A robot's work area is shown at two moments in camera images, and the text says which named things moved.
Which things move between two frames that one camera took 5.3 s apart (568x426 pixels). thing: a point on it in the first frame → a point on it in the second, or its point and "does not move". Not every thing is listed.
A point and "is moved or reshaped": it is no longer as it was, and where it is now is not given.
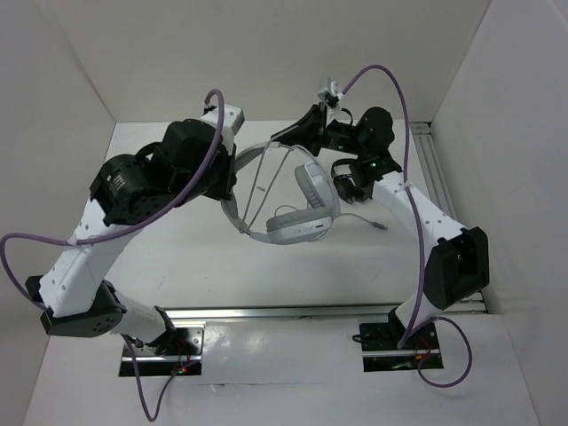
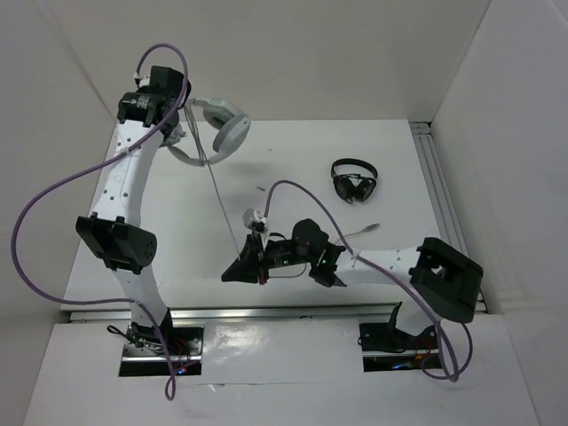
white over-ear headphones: [319, 189] is moved or reshaped
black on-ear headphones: [344, 184] does not move
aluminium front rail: [249, 312] does not move
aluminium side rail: [442, 192] does not move
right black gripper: [310, 132] → [251, 265]
